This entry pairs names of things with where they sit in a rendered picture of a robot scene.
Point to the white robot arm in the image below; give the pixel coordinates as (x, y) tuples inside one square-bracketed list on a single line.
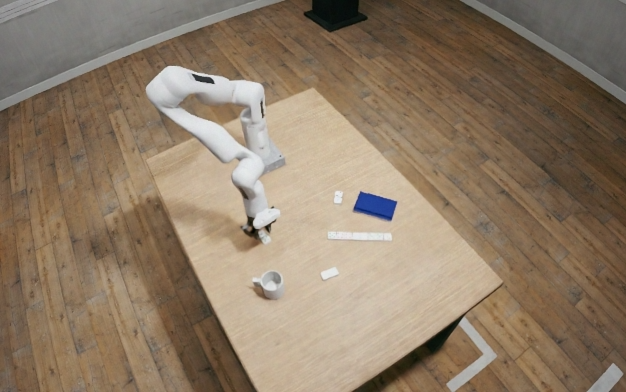
[(174, 84)]

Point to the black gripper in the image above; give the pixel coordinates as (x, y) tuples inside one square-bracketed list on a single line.
[(251, 233)]

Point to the white domino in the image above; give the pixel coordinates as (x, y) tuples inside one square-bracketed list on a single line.
[(329, 273), (335, 235), (367, 236), (386, 237), (338, 197), (349, 236), (264, 237)]

